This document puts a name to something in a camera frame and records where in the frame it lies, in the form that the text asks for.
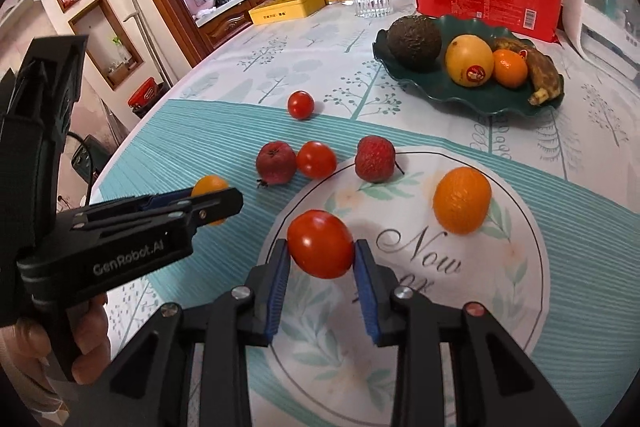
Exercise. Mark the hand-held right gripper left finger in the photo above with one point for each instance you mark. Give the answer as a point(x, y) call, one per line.
point(277, 292)

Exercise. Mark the red cherry tomato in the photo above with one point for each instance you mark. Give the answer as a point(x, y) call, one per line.
point(316, 159)
point(300, 105)
point(320, 244)

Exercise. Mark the person's left hand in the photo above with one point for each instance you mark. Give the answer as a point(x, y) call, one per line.
point(25, 357)

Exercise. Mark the dark avocado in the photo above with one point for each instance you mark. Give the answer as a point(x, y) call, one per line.
point(414, 42)

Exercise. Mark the oval orange kumquat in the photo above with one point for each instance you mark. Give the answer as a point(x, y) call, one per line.
point(461, 200)

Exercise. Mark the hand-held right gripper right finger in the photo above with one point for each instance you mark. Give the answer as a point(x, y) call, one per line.
point(367, 292)

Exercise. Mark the dark red hawthorn fruit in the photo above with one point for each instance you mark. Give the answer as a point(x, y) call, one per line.
point(276, 163)

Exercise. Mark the red strawberry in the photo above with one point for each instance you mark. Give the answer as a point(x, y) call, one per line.
point(375, 159)

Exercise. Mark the wooden kitchen counter cabinet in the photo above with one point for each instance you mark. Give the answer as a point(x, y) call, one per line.
point(230, 22)

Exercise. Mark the small round orange kumquat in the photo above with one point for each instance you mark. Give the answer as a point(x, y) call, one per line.
point(210, 186)

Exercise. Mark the overripe brown banana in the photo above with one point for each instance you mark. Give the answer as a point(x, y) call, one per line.
point(547, 74)

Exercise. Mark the grey metal pole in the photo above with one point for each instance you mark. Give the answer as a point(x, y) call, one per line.
point(145, 32)

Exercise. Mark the dark green scalloped plate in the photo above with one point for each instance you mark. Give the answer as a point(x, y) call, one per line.
point(450, 94)

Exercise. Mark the yellow tin box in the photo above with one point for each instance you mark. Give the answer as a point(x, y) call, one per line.
point(287, 7)

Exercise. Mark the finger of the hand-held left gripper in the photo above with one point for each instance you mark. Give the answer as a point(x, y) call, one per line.
point(165, 203)
point(215, 207)

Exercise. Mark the round tangerine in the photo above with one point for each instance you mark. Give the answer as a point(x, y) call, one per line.
point(510, 69)

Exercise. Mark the yellow orange with sticker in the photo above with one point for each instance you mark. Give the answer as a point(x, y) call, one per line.
point(467, 57)

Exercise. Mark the tree print tablecloth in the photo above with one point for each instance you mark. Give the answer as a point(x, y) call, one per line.
point(500, 147)

